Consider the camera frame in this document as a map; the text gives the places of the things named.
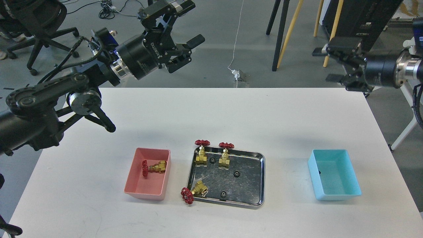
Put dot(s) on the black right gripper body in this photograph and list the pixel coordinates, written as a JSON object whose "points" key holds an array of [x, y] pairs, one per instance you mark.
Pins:
{"points": [[381, 70]]}

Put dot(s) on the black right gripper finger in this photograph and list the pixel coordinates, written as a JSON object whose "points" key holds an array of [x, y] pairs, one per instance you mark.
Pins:
{"points": [[351, 82], [345, 50]]}

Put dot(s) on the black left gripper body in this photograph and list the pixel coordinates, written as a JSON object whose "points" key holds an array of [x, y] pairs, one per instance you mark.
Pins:
{"points": [[144, 53]]}

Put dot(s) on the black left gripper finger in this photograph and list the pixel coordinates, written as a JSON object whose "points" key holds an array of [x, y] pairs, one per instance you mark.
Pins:
{"points": [[180, 54], [161, 15]]}

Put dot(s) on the brass valve red handwheel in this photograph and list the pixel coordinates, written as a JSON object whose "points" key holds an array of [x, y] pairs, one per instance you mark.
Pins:
{"points": [[160, 167]]}

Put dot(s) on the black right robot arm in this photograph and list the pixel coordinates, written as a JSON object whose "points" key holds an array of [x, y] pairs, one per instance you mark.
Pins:
{"points": [[409, 64]]}

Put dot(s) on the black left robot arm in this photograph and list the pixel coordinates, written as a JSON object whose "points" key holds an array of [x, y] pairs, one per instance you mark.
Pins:
{"points": [[39, 115]]}

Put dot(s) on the white power plug box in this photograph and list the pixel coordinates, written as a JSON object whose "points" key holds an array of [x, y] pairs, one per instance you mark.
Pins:
{"points": [[239, 75]]}

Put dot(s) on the blue plastic box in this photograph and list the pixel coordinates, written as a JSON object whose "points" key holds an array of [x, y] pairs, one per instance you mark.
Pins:
{"points": [[337, 181]]}

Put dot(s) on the brass valve back left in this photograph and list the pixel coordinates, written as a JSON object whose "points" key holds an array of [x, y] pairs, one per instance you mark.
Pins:
{"points": [[201, 157]]}

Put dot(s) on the brass valve back right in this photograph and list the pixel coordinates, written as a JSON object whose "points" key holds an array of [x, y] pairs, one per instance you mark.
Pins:
{"points": [[224, 160]]}

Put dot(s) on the pink plastic box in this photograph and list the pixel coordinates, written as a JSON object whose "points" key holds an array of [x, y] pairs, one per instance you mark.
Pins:
{"points": [[154, 186]]}

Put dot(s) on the brass valve front left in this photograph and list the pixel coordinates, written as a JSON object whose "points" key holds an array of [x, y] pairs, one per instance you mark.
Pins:
{"points": [[199, 189]]}

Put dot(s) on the black equipment case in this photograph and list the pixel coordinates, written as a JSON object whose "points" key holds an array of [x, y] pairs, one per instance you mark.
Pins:
{"points": [[365, 19]]}

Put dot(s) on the black stand legs centre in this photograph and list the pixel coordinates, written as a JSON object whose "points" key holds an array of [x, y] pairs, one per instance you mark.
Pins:
{"points": [[280, 34]]}

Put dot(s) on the black office chair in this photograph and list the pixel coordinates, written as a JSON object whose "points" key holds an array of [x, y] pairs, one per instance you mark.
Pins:
{"points": [[38, 19]]}

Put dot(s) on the shiny metal tray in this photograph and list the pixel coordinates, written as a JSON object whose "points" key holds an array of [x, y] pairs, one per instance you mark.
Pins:
{"points": [[246, 191]]}

